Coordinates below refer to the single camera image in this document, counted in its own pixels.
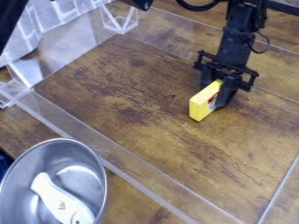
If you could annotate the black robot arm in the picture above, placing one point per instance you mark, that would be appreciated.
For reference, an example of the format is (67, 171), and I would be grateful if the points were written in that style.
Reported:
(244, 13)

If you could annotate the silver metal bowl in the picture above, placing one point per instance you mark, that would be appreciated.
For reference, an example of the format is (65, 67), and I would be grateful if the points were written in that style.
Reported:
(76, 171)

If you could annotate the cream wooden fish toy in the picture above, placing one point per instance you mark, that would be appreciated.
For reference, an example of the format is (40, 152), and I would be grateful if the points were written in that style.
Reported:
(64, 206)

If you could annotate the grey brick pattern cloth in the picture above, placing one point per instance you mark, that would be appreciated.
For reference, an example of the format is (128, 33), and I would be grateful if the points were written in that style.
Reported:
(25, 19)

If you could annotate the blue object at edge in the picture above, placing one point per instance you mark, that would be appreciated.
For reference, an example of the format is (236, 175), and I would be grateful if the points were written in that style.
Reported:
(4, 166)

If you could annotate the clear acrylic barrier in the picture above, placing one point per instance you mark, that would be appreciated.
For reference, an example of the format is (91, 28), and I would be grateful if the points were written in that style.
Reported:
(61, 45)

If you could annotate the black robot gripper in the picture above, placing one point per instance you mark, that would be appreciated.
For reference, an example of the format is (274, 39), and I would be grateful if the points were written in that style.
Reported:
(227, 65)

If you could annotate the yellow butter block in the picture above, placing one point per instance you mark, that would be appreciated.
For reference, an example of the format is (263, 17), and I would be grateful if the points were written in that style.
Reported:
(202, 103)

